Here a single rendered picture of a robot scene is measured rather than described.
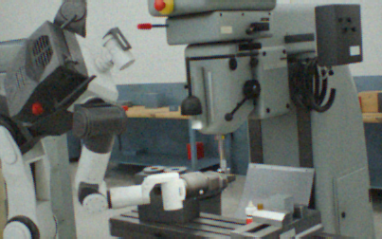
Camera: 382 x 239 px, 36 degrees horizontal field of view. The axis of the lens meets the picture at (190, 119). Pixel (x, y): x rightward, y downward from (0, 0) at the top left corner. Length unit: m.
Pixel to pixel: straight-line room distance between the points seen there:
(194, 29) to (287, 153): 0.71
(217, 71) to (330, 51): 0.39
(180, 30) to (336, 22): 0.53
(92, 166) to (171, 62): 6.24
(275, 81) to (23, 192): 0.98
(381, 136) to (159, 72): 3.27
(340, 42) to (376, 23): 4.31
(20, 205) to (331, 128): 1.22
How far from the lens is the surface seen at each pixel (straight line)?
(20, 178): 2.13
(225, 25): 1.98
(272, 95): 2.19
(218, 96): 2.02
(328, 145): 2.40
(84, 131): 1.80
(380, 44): 6.40
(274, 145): 2.47
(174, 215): 2.31
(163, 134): 8.33
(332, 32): 2.08
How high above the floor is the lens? 1.61
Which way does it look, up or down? 7 degrees down
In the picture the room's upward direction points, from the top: 5 degrees counter-clockwise
